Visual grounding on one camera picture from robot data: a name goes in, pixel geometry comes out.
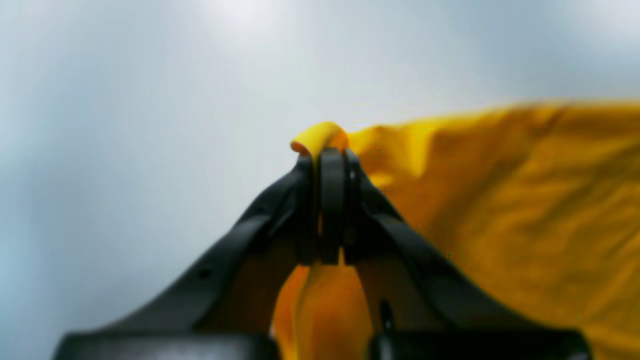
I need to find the orange T-shirt black script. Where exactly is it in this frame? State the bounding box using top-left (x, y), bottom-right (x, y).
top-left (291, 100), bottom-right (640, 360)

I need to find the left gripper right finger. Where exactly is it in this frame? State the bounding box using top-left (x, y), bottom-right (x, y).
top-left (318, 148), bottom-right (594, 360)

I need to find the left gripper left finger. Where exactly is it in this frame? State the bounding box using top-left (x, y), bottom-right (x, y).
top-left (54, 155), bottom-right (317, 360)

